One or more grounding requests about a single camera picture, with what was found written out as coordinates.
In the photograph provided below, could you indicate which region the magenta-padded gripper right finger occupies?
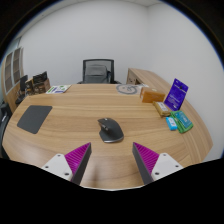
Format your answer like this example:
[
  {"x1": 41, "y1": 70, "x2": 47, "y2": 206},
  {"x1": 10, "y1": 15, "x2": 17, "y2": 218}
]
[{"x1": 131, "y1": 141, "x2": 184, "y2": 186}]

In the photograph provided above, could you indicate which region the small blue pack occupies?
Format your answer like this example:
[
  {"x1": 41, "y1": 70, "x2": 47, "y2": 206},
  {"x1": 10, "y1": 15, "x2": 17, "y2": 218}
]
[{"x1": 165, "y1": 116, "x2": 179, "y2": 132}]

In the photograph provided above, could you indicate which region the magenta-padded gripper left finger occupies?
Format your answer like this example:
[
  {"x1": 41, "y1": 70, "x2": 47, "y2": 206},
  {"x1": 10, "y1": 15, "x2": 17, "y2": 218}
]
[{"x1": 41, "y1": 142, "x2": 93, "y2": 186}]

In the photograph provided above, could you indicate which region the long tan small box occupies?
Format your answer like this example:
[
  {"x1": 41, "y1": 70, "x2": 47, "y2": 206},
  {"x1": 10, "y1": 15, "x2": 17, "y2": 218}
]
[{"x1": 152, "y1": 100, "x2": 172, "y2": 118}]

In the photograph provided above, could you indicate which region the orange-brown cardboard box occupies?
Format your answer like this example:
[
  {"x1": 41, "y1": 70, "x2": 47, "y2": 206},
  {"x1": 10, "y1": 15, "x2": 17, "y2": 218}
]
[{"x1": 139, "y1": 87, "x2": 167, "y2": 104}]

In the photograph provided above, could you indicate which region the tall brown printed box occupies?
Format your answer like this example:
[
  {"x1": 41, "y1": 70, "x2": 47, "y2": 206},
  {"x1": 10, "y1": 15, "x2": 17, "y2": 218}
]
[{"x1": 25, "y1": 78, "x2": 36, "y2": 97}]

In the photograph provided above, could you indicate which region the small black visitor chair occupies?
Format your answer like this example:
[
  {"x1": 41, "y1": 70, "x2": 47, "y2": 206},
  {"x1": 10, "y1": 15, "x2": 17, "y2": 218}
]
[{"x1": 14, "y1": 74, "x2": 30, "y2": 106}]

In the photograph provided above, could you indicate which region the grey backpack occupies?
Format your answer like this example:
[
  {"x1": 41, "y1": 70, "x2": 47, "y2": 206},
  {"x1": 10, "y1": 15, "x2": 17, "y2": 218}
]
[{"x1": 83, "y1": 64, "x2": 111, "y2": 84}]

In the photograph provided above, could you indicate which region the black computer mouse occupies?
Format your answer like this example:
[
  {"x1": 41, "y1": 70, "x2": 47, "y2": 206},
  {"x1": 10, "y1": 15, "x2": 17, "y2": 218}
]
[{"x1": 97, "y1": 117, "x2": 125, "y2": 144}]

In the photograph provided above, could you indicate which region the wooden side desk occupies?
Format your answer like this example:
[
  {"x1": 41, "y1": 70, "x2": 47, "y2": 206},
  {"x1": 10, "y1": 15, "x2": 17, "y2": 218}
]
[{"x1": 125, "y1": 67, "x2": 170, "y2": 93}]

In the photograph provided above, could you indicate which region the printed sheet with coloured shapes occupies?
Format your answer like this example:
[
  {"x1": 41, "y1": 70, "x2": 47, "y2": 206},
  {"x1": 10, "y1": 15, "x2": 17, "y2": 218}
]
[{"x1": 45, "y1": 84, "x2": 72, "y2": 95}]

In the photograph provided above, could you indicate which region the dark grey mouse pad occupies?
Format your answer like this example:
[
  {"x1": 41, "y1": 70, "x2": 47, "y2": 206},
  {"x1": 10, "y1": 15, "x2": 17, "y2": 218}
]
[{"x1": 16, "y1": 105, "x2": 54, "y2": 135}]

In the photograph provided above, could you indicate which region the black printed box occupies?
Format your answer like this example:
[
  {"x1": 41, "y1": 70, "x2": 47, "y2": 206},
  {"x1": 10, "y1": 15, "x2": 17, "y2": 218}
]
[{"x1": 32, "y1": 70, "x2": 49, "y2": 85}]

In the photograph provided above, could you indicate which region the purple retail package card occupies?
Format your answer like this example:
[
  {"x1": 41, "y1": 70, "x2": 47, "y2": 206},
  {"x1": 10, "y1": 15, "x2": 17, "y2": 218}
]
[{"x1": 163, "y1": 78, "x2": 190, "y2": 112}]

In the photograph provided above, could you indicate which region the black leather armchair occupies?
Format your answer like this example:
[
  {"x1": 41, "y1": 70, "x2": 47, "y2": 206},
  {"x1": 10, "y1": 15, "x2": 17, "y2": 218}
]
[{"x1": 0, "y1": 102, "x2": 13, "y2": 158}]

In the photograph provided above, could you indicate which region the green flat package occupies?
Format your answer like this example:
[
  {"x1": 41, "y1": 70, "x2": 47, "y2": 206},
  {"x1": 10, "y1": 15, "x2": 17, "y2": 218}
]
[{"x1": 170, "y1": 110, "x2": 194, "y2": 135}]

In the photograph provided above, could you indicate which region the black mesh office chair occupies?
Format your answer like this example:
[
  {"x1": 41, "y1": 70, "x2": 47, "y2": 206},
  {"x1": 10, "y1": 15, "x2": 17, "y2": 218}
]
[{"x1": 77, "y1": 58, "x2": 122, "y2": 85}]

